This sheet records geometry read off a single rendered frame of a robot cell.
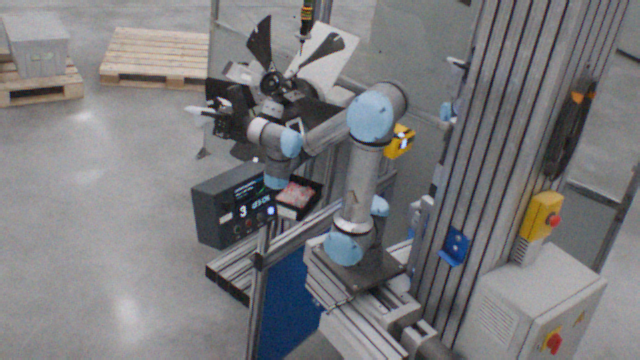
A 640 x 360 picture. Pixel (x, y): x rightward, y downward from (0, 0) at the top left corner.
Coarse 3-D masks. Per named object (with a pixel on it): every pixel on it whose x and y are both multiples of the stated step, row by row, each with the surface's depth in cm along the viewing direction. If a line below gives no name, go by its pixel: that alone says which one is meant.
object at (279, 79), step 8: (272, 72) 266; (280, 72) 265; (264, 80) 267; (272, 80) 266; (280, 80) 264; (288, 80) 268; (264, 88) 266; (272, 88) 264; (280, 88) 262; (288, 88) 266; (296, 88) 272; (272, 96) 263; (280, 96) 265; (288, 104) 271
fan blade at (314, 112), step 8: (304, 96) 266; (296, 104) 259; (304, 104) 260; (312, 104) 261; (320, 104) 262; (328, 104) 263; (304, 112) 257; (312, 112) 257; (320, 112) 257; (328, 112) 258; (336, 112) 259; (304, 120) 254; (312, 120) 254; (320, 120) 254; (312, 128) 251
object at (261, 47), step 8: (264, 24) 280; (264, 32) 279; (248, 40) 290; (256, 40) 284; (264, 40) 278; (248, 48) 291; (256, 48) 285; (264, 48) 277; (256, 56) 286; (264, 56) 278; (264, 64) 279
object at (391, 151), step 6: (396, 126) 279; (402, 126) 280; (396, 132) 274; (414, 132) 278; (402, 138) 270; (390, 144) 269; (396, 144) 267; (408, 144) 278; (384, 150) 272; (390, 150) 270; (396, 150) 270; (402, 150) 275; (390, 156) 271; (396, 156) 272
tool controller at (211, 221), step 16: (224, 176) 195; (240, 176) 194; (256, 176) 195; (192, 192) 188; (208, 192) 184; (224, 192) 185; (240, 192) 190; (256, 192) 196; (272, 192) 202; (208, 208) 186; (224, 208) 185; (256, 208) 197; (208, 224) 188; (224, 224) 187; (240, 224) 193; (256, 224) 199; (208, 240) 191; (224, 240) 188
